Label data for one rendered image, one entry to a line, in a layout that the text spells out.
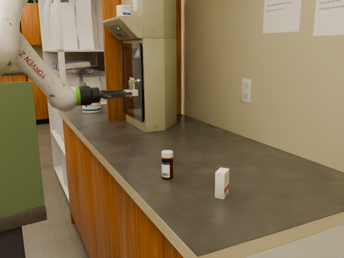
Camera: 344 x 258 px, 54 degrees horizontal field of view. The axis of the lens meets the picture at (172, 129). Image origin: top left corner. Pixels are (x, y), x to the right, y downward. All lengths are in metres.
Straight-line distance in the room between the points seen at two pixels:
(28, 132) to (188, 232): 0.48
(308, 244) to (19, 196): 0.76
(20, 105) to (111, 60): 1.15
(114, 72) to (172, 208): 1.24
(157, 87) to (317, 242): 1.08
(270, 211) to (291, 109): 0.63
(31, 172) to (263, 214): 0.62
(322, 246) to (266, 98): 0.78
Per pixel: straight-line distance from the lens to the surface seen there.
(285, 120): 1.52
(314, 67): 1.40
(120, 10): 1.77
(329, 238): 1.02
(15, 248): 1.12
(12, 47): 1.06
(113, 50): 2.03
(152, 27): 1.72
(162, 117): 1.77
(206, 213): 0.92
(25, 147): 0.96
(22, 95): 0.94
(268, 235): 0.85
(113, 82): 2.04
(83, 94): 1.63
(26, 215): 1.02
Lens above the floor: 1.36
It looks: 13 degrees down
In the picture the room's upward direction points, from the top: straight up
